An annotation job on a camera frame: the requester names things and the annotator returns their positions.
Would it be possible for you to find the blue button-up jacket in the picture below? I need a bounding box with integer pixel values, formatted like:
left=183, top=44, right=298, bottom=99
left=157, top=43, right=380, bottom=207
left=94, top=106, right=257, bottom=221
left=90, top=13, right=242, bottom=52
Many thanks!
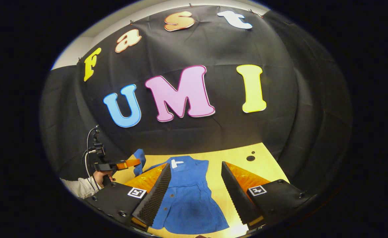
left=134, top=149, right=230, bottom=235

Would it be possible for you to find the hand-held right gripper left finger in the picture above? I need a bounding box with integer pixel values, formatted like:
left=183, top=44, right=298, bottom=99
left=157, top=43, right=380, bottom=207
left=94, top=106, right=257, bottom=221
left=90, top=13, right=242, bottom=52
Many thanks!
left=84, top=163, right=172, bottom=232

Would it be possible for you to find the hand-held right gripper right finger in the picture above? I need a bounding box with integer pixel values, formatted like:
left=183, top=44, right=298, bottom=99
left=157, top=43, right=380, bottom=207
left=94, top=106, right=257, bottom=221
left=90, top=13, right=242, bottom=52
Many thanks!
left=221, top=161, right=314, bottom=231

